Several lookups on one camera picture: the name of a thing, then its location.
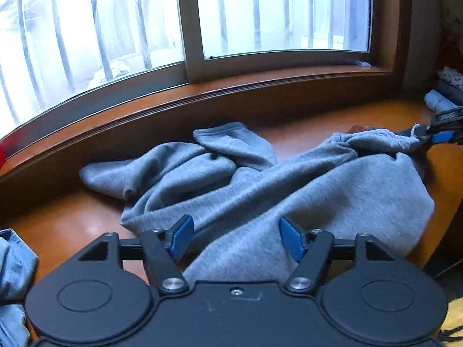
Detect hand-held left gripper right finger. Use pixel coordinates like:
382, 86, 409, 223
280, 217, 396, 294

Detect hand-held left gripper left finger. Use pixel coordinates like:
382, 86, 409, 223
78, 215, 195, 296

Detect metal window bars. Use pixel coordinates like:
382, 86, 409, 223
0, 0, 362, 123

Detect black cable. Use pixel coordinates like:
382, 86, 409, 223
436, 326, 463, 343

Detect crumpled blue jeans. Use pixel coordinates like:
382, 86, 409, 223
0, 228, 38, 347

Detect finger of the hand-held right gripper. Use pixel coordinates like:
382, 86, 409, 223
398, 106, 463, 137
416, 127, 463, 150

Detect blue folded garment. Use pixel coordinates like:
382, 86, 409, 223
436, 80, 463, 107

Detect grey sweatpants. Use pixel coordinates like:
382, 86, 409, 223
79, 122, 435, 283

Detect folded light blue jeans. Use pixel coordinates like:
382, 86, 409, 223
424, 90, 453, 113

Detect wooden framed window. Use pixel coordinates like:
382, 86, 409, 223
0, 0, 414, 163

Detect yellow plush toy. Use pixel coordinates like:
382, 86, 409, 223
446, 296, 463, 333

